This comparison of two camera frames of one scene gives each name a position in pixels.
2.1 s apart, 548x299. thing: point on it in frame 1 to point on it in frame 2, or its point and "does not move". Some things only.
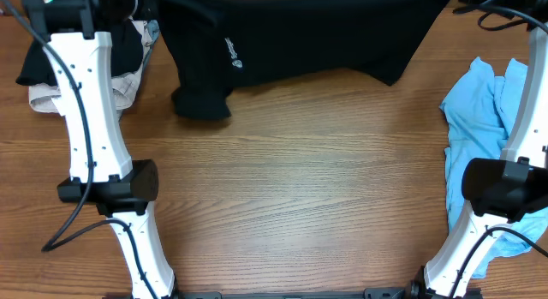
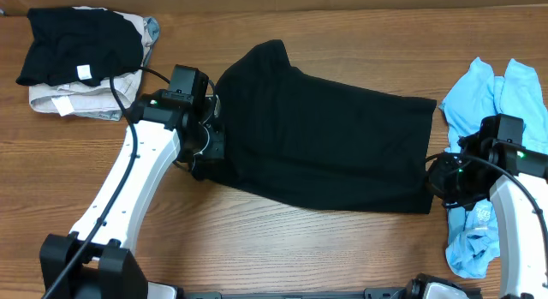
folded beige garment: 42,97 does not move
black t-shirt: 219,39 to 296,135
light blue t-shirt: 479,110 does not move
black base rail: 371,293 does not move
